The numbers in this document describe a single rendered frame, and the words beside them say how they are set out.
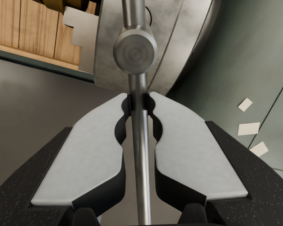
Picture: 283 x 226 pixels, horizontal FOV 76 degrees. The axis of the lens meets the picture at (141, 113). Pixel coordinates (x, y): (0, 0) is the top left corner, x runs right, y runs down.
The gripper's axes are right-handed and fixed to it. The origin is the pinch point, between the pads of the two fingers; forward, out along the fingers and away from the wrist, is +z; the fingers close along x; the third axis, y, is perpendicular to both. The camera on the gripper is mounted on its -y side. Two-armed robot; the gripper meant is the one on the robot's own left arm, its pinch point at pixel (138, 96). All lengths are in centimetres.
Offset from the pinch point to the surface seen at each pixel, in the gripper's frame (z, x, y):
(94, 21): 26.1, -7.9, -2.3
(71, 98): 124, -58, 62
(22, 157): 111, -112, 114
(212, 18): 18.4, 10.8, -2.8
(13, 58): 77, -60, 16
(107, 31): 13.5, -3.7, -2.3
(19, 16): 47, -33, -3
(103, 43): 13.8, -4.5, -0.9
